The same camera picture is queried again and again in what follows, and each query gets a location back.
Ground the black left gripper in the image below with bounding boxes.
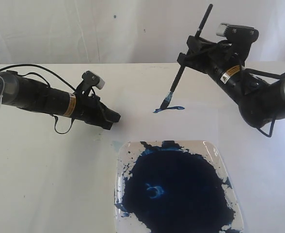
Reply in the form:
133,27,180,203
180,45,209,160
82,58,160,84
47,83,121,130

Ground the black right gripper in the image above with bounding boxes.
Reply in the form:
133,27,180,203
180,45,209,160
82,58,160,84
177,36,282,128

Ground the black paintbrush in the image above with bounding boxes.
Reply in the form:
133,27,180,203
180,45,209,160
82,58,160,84
160,3,213,110

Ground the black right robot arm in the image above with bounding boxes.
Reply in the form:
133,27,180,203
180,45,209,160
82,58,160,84
177,36,285,129

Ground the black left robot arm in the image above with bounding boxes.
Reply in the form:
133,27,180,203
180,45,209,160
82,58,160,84
0,71,121,130

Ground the white paper sheet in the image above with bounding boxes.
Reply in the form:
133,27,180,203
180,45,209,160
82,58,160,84
107,91,219,146

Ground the white plate with blue paint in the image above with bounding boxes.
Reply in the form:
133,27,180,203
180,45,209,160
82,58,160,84
114,140,244,233

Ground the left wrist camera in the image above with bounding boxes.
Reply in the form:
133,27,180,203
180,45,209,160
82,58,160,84
82,70,105,90

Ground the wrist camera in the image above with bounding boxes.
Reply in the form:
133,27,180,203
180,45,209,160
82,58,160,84
82,70,105,90
216,23,259,62

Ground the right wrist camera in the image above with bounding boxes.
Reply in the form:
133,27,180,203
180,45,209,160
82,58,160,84
216,23,259,62

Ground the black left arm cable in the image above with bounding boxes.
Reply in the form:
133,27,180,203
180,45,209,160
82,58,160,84
0,64,75,134

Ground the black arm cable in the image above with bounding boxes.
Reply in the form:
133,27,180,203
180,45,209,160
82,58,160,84
0,64,75,134
256,114,276,138

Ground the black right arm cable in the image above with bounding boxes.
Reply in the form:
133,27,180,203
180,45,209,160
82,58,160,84
256,114,276,138

